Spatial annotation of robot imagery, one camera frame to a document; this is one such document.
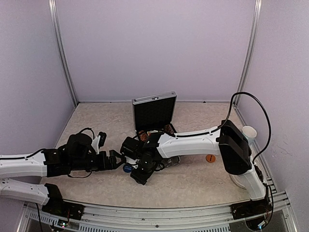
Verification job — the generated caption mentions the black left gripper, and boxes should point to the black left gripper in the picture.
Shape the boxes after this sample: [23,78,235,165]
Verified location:
[70,149,126,171]

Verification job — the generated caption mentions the blue round button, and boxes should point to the blue round button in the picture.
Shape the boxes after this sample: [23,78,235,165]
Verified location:
[123,164,134,173]

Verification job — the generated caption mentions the aluminium poker chip case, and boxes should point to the aluminium poker chip case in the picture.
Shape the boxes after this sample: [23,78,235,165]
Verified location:
[132,91,177,142]

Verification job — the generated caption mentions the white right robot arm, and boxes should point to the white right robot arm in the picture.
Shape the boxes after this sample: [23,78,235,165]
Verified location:
[120,120,267,215]

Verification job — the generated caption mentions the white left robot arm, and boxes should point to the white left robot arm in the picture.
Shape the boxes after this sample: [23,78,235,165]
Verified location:
[0,132,126,215]

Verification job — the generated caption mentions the dark red chip row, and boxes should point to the dark red chip row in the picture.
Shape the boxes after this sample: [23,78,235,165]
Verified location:
[164,124,175,134]

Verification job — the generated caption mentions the orange round button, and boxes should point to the orange round button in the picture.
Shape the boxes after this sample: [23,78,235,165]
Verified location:
[206,154,216,163]

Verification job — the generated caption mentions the grey striped plate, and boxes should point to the grey striped plate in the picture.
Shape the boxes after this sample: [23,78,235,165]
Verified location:
[229,174,246,189]

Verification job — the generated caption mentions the light blue mug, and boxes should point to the light blue mug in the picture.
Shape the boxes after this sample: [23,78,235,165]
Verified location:
[242,126,257,145]

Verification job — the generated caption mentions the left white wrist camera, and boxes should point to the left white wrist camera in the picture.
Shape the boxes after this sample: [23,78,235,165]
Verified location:
[92,131,107,154]

